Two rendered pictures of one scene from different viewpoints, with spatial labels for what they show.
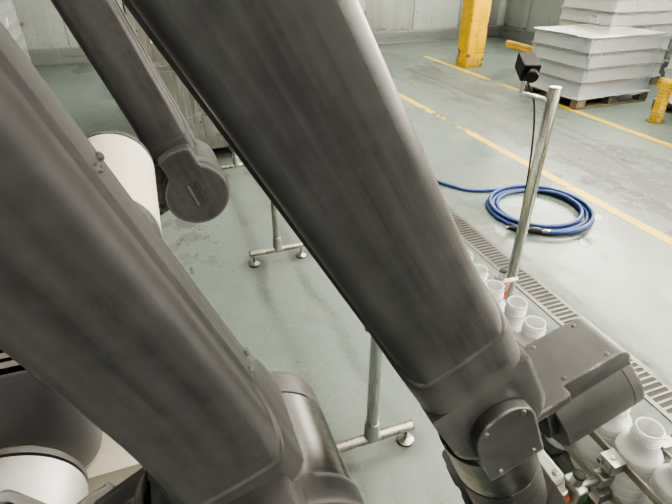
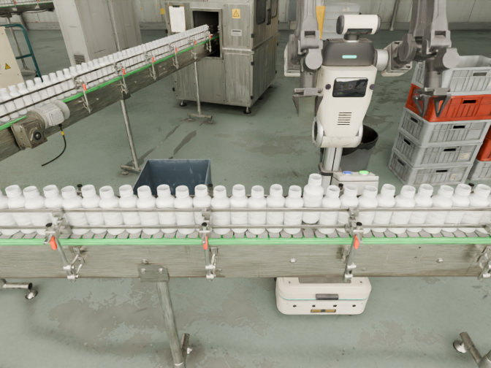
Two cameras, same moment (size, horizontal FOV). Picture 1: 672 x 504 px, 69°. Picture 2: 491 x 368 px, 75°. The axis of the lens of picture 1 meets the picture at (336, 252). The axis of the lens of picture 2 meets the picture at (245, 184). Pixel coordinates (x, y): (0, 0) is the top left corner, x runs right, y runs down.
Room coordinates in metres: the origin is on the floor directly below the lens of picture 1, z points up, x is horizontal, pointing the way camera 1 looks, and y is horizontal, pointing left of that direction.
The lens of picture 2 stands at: (0.40, -1.31, 1.72)
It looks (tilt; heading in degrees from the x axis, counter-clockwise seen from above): 33 degrees down; 110
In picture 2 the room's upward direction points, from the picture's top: straight up
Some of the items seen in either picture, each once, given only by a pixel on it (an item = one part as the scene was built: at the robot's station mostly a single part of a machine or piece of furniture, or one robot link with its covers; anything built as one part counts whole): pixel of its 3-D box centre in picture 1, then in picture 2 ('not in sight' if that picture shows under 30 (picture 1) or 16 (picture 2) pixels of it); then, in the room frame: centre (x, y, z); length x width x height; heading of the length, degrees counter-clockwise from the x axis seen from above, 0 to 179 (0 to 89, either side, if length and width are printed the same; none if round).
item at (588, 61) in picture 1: (590, 64); not in sight; (6.75, -3.35, 0.42); 1.23 x 1.04 x 0.83; 112
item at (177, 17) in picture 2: not in sight; (177, 18); (-2.03, 2.82, 1.22); 0.23 x 0.04 x 0.32; 2
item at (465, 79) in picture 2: not in sight; (459, 74); (1.18, 1.91, 1.00); 0.61 x 0.41 x 0.22; 27
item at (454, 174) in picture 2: not in sight; (427, 166); (1.18, 1.91, 0.11); 0.61 x 0.41 x 0.22; 26
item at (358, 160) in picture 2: not in sight; (342, 166); (0.39, 1.24, 0.32); 0.45 x 0.45 x 0.64
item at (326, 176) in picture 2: not in sight; (324, 197); (0.33, 0.22, 0.66); 0.11 x 0.11 x 0.40; 20
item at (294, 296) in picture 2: not in sight; (316, 253); (0.33, 0.21, 0.24); 0.68 x 0.53 x 0.41; 110
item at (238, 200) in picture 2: not in sight; (239, 208); (0.11, -0.54, 1.08); 0.06 x 0.06 x 0.17
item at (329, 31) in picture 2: not in sight; (332, 23); (-0.71, 9.37, 0.50); 1.24 x 1.03 x 1.00; 23
